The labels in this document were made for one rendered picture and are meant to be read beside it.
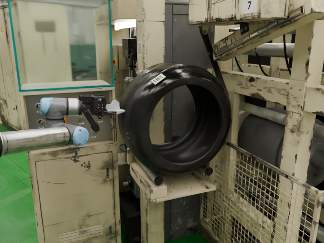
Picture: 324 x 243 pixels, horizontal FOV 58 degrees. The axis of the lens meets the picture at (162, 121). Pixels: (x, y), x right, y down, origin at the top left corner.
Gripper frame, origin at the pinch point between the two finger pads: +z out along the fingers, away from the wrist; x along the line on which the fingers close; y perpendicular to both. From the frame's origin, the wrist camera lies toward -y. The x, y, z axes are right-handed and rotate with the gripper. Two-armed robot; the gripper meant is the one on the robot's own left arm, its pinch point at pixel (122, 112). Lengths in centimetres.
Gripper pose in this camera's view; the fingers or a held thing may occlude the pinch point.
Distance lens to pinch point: 138.9
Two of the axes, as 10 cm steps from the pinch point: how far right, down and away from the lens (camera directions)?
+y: 1.0, -9.7, -2.4
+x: -3.7, -2.6, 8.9
